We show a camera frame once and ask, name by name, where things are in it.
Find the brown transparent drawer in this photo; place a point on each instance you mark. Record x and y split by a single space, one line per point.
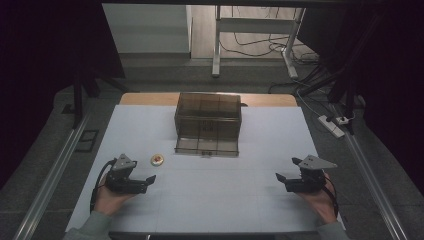
206 146

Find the black stand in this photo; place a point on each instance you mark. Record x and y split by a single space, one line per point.
348 86
78 96

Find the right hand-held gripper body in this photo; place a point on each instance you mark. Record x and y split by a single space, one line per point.
310 183

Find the aluminium rail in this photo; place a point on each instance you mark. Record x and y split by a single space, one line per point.
376 190
53 180

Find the dark curtain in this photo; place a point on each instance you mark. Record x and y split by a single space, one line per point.
46 83
393 83

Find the white desk frame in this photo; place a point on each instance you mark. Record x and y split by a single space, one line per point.
216 50

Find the white plug adapter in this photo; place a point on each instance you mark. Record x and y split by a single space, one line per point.
343 120

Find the person's right hand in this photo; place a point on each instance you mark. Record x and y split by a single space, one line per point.
323 205

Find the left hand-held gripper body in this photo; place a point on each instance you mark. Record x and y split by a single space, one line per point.
121 180

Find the brown transparent storage box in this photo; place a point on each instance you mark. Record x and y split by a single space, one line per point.
208 113

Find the person's left hand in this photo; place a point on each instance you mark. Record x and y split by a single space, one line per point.
106 200

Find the small round yellow red item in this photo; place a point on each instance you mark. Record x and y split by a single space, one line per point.
157 160

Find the white table sheet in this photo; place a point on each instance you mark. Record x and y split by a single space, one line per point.
206 193

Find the white power strip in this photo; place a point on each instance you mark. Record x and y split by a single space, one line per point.
330 126

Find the black floor socket plate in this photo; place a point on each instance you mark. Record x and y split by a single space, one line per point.
87 140

